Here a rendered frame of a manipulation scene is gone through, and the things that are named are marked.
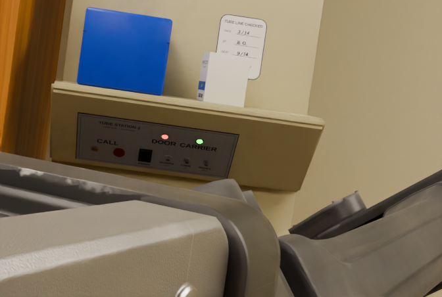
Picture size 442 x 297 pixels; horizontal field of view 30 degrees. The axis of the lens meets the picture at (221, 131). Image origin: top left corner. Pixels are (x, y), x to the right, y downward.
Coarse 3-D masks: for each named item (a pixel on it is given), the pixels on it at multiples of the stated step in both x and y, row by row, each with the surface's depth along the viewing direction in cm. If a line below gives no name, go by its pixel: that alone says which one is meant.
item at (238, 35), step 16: (224, 16) 106; (240, 16) 106; (224, 32) 106; (240, 32) 107; (256, 32) 107; (224, 48) 106; (240, 48) 107; (256, 48) 107; (256, 64) 107; (256, 80) 107
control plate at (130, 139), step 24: (96, 120) 97; (120, 120) 97; (96, 144) 100; (120, 144) 100; (144, 144) 100; (168, 144) 100; (192, 144) 100; (216, 144) 99; (168, 168) 103; (192, 168) 103; (216, 168) 103
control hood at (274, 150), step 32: (64, 96) 94; (96, 96) 94; (128, 96) 94; (160, 96) 95; (64, 128) 98; (224, 128) 97; (256, 128) 97; (288, 128) 97; (320, 128) 97; (64, 160) 103; (256, 160) 102; (288, 160) 101
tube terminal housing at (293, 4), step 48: (96, 0) 105; (144, 0) 105; (192, 0) 106; (240, 0) 106; (288, 0) 107; (192, 48) 106; (288, 48) 107; (192, 96) 107; (288, 96) 108; (288, 192) 109
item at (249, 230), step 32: (0, 160) 16; (32, 160) 16; (64, 192) 15; (96, 192) 14; (128, 192) 14; (160, 192) 14; (192, 192) 15; (224, 224) 13; (256, 224) 14; (256, 256) 13; (224, 288) 13; (256, 288) 14
